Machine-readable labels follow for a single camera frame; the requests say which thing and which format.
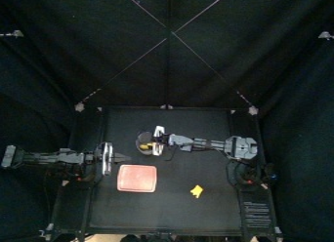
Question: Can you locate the small yellow toy piece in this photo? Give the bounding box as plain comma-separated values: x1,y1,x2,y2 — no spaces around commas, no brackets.
190,184,205,199

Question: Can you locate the red square plate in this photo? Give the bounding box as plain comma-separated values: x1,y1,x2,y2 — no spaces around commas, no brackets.
117,164,159,194

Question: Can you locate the grey bowl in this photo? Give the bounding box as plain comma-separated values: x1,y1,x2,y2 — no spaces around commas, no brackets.
135,131,159,156

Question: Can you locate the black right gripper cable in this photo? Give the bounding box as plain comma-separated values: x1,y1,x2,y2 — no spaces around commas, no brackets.
165,145,181,162

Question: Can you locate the silver table clamp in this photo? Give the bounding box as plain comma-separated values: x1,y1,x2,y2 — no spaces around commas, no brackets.
38,222,56,242

